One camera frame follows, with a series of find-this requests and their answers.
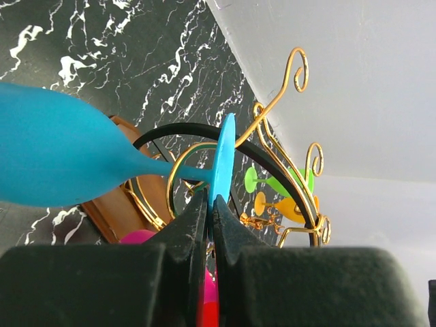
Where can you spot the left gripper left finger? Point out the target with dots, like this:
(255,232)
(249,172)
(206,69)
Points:
(157,283)

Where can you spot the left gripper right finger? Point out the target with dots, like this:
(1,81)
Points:
(261,285)

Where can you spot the orange yellow wine glass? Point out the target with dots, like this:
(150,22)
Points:
(287,207)

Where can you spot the green wine glass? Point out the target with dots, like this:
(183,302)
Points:
(251,180)

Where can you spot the blue wine glass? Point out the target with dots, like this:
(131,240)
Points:
(57,150)

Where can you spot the magenta wine glass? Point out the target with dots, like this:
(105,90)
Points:
(141,236)

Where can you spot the gold wire wine glass rack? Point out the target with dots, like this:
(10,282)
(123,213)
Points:
(144,203)

